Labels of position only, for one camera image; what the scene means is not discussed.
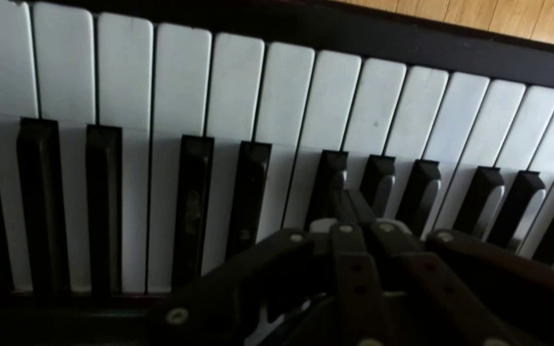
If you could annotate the black piano key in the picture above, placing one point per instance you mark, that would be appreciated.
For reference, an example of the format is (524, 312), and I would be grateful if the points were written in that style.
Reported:
(378, 176)

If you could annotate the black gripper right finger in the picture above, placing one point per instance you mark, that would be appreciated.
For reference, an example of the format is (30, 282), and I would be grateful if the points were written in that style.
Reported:
(444, 289)

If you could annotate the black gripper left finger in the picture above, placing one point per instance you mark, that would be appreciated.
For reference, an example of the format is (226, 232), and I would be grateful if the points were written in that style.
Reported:
(355, 282)

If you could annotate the black upright piano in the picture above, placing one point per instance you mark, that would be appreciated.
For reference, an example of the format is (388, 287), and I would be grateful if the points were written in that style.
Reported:
(124, 78)

